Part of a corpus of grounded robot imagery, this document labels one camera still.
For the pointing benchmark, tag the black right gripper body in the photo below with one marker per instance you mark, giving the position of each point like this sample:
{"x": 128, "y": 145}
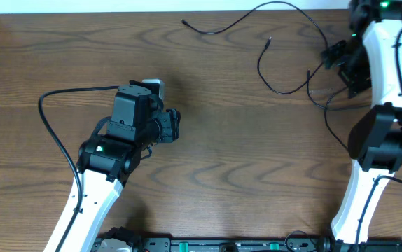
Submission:
{"x": 355, "y": 68}

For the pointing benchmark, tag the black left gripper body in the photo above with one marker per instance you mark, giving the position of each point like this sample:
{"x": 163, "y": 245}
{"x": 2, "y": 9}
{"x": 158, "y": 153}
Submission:
{"x": 169, "y": 123}

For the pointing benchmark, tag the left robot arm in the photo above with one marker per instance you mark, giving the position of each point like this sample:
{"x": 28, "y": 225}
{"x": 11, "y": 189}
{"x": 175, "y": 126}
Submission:
{"x": 105, "y": 161}

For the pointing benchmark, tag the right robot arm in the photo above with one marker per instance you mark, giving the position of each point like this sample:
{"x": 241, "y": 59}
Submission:
{"x": 371, "y": 59}

